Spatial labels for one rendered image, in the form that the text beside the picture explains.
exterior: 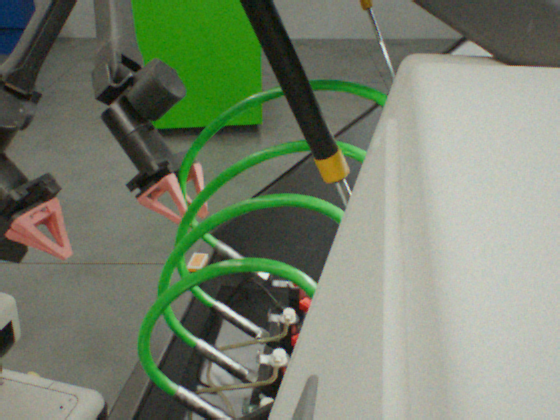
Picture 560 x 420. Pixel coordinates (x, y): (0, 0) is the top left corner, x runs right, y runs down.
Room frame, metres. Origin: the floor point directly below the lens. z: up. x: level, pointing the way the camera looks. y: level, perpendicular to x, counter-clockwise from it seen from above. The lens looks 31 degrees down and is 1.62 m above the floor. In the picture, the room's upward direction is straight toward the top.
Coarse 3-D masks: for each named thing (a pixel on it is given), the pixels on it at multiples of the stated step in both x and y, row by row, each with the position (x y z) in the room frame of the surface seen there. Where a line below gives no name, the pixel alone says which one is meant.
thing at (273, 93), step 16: (320, 80) 0.66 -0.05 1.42; (336, 80) 0.65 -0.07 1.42; (256, 96) 0.67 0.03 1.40; (272, 96) 0.66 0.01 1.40; (368, 96) 0.64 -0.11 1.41; (384, 96) 0.64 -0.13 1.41; (224, 112) 0.68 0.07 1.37; (240, 112) 0.67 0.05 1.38; (208, 128) 0.68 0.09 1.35; (192, 144) 0.69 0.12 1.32; (192, 160) 0.69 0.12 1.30; (192, 224) 0.69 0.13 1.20; (208, 240) 0.68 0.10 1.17
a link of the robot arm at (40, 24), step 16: (48, 0) 1.13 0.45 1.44; (64, 0) 1.14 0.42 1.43; (32, 16) 1.15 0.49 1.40; (48, 16) 1.12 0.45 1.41; (64, 16) 1.14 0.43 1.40; (32, 32) 1.11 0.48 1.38; (48, 32) 1.12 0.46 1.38; (16, 48) 1.12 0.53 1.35; (32, 48) 1.10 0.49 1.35; (48, 48) 1.12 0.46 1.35; (16, 64) 1.08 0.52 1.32; (32, 64) 1.09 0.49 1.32; (0, 80) 1.07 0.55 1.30; (16, 80) 1.08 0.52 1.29; (32, 80) 1.09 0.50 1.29; (32, 96) 1.10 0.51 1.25; (32, 112) 1.08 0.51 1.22
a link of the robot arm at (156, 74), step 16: (160, 64) 0.76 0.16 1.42; (96, 80) 0.80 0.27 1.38; (112, 80) 0.78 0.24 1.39; (128, 80) 0.77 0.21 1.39; (144, 80) 0.73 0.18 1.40; (160, 80) 0.72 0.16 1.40; (176, 80) 0.76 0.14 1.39; (96, 96) 0.77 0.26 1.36; (112, 96) 0.78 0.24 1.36; (128, 96) 0.73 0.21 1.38; (144, 96) 0.72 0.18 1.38; (160, 96) 0.72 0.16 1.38; (176, 96) 0.72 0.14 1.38; (144, 112) 0.72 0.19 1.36; (160, 112) 0.73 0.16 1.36
